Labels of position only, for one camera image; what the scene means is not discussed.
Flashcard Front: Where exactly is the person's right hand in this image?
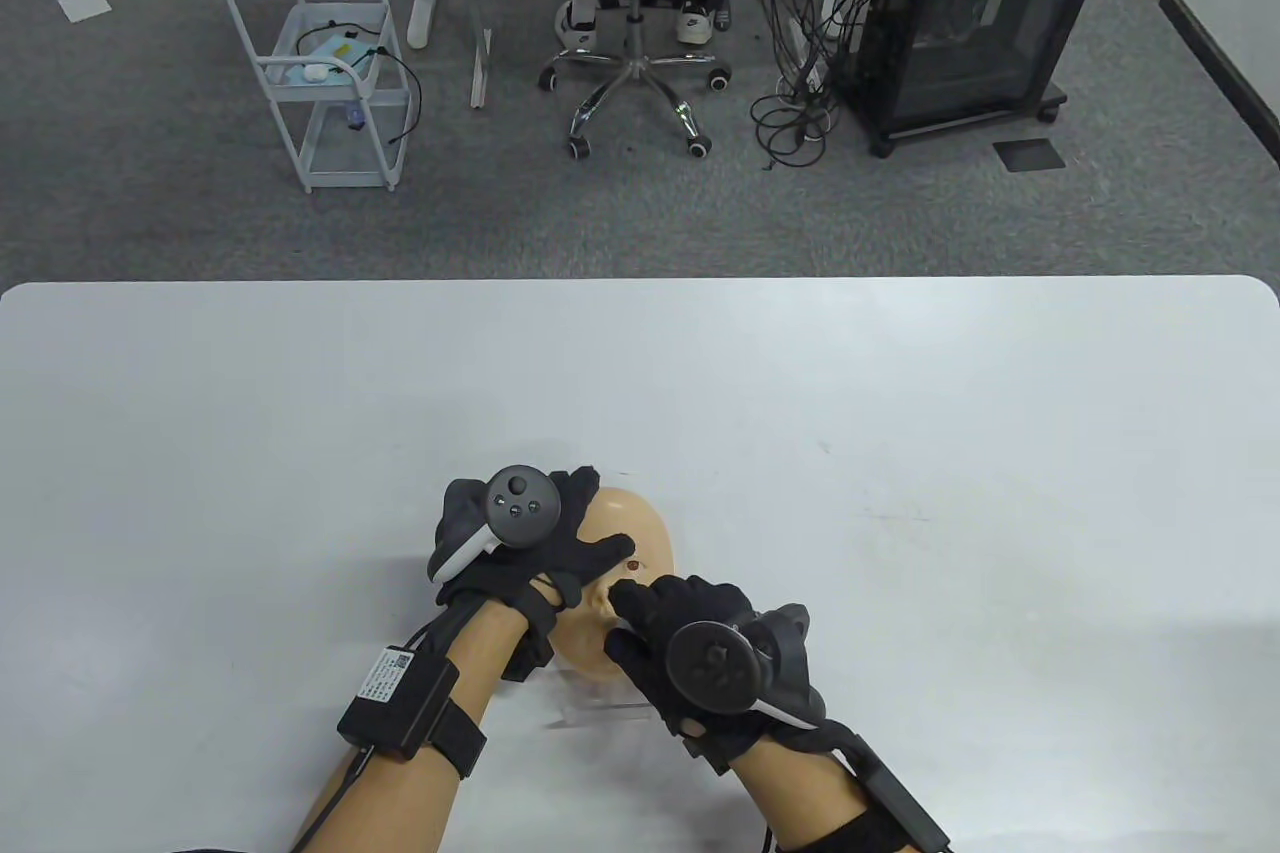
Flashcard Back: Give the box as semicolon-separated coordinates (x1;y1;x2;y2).
605;573;833;776

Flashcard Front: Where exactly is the person's left hand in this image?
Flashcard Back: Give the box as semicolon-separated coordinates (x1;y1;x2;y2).
430;466;638;684

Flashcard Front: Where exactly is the beige mannequin face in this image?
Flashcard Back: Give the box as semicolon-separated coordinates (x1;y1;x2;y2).
555;488;673;684

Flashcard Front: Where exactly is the person's left forearm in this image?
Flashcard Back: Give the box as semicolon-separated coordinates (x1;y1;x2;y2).
290;593;531;853

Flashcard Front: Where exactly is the person's right forearm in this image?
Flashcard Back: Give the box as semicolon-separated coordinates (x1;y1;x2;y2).
725;743;951;853

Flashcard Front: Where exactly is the grey tracking controller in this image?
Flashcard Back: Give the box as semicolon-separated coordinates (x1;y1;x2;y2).
428;464;563;586
665;603;827;730

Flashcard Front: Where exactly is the clear acrylic stand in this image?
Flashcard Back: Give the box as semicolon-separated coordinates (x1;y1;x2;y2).
545;698;666;729

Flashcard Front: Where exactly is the black sensor box white label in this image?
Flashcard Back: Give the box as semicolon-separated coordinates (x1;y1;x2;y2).
337;643;461;762

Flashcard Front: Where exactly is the white power strip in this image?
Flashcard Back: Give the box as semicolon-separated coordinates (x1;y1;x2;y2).
790;18;833;139

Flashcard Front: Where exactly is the dark floor plate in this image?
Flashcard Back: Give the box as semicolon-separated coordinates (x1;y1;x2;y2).
992;138;1066;172

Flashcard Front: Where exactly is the teal box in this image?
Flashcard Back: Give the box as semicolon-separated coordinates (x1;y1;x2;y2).
265;33;381;86

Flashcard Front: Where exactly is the black cabinet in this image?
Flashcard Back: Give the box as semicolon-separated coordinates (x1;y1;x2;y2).
838;0;1116;159

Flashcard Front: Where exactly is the black arm strap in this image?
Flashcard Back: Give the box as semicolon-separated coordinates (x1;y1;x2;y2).
430;698;489;779
770;808;921;853

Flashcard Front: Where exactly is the black glove cable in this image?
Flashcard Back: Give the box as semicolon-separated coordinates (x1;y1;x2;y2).
290;748;376;853

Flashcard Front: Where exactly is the white wire cart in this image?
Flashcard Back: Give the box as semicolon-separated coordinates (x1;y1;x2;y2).
225;0;413;194

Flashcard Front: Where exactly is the tangle of black cables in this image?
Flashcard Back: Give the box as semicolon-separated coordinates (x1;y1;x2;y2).
750;0;891;172

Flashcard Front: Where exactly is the thin black cart cable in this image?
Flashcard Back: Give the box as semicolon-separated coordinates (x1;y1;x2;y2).
295;21;423;146

